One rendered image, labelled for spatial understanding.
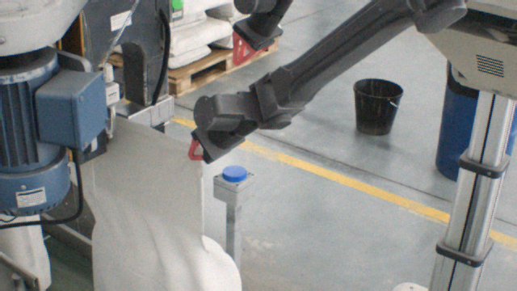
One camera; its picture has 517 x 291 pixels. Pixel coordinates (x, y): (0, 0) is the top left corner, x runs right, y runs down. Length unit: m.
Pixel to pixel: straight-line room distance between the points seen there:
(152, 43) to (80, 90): 0.50
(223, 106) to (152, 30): 0.40
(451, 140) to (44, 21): 2.70
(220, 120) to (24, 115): 0.32
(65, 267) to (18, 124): 1.17
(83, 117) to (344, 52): 0.38
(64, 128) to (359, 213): 2.25
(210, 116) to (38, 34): 0.32
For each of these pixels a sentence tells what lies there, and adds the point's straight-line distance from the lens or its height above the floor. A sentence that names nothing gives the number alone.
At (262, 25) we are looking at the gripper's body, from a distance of 1.26.
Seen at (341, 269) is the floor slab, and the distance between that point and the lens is 2.71.
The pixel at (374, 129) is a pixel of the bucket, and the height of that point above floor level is 0.04.
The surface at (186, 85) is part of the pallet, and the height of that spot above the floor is 0.06.
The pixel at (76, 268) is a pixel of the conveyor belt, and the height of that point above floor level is 0.38.
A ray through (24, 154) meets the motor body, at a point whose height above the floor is 1.20.
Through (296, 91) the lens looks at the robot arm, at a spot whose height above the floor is 1.27.
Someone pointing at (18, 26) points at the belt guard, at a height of 1.40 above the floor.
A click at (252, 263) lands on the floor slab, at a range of 2.70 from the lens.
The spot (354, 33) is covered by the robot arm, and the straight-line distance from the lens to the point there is 0.90.
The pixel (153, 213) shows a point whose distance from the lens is 1.42.
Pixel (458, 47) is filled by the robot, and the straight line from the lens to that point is 1.39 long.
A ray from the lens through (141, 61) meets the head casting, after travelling 1.41.
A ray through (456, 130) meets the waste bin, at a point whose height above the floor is 0.28.
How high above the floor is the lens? 1.66
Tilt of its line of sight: 28 degrees down
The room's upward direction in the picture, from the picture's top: 2 degrees clockwise
